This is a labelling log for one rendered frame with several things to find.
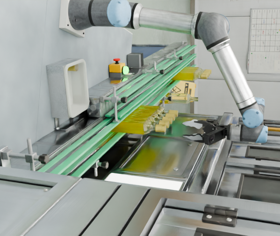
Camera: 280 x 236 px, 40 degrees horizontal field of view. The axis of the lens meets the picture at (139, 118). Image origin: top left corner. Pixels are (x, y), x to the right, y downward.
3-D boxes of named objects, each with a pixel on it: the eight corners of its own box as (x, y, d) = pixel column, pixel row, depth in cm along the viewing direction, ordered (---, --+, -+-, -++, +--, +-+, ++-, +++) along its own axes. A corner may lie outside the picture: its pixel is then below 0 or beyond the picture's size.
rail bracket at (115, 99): (101, 121, 175) (126, 124, 171) (98, 86, 170) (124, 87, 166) (104, 120, 178) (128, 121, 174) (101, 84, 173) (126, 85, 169)
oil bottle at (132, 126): (107, 131, 184) (149, 135, 177) (106, 120, 182) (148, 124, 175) (111, 127, 189) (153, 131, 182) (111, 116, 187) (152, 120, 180)
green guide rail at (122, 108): (104, 116, 179) (120, 118, 176) (104, 114, 179) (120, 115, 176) (187, 54, 335) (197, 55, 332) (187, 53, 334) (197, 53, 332)
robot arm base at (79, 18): (69, -12, 161) (91, -12, 157) (86, 1, 175) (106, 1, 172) (66, 24, 160) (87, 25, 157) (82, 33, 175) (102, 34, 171)
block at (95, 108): (86, 117, 177) (100, 118, 175) (85, 97, 174) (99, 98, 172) (90, 114, 180) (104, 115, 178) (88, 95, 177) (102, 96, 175)
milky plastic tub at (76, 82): (52, 118, 161) (71, 119, 158) (46, 65, 154) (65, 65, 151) (73, 106, 176) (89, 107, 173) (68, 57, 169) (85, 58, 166)
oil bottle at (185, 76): (168, 79, 281) (206, 81, 272) (168, 72, 280) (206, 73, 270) (169, 78, 286) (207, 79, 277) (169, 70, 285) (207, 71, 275)
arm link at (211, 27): (214, 4, 143) (271, 122, 144) (218, 7, 153) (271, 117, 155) (187, 20, 147) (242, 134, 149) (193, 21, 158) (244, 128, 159)
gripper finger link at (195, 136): (186, 137, 180) (205, 135, 177) (183, 142, 175) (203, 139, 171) (184, 131, 179) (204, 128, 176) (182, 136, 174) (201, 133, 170)
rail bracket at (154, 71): (141, 74, 226) (162, 75, 221) (140, 61, 223) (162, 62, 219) (143, 72, 229) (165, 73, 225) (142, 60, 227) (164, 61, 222)
